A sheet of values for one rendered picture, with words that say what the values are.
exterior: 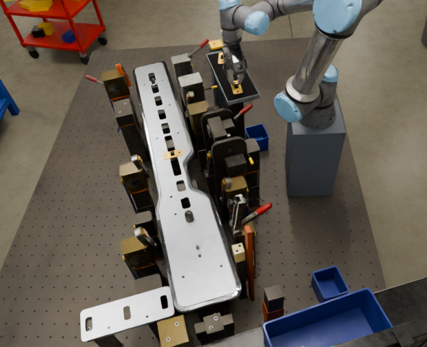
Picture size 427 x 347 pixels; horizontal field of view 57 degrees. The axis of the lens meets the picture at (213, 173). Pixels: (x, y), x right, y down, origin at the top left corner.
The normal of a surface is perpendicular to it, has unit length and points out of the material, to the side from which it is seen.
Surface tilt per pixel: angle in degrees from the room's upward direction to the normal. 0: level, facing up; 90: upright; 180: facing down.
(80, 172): 0
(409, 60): 0
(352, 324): 0
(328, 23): 83
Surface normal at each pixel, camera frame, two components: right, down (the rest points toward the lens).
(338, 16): -0.71, 0.50
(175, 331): -0.10, -0.64
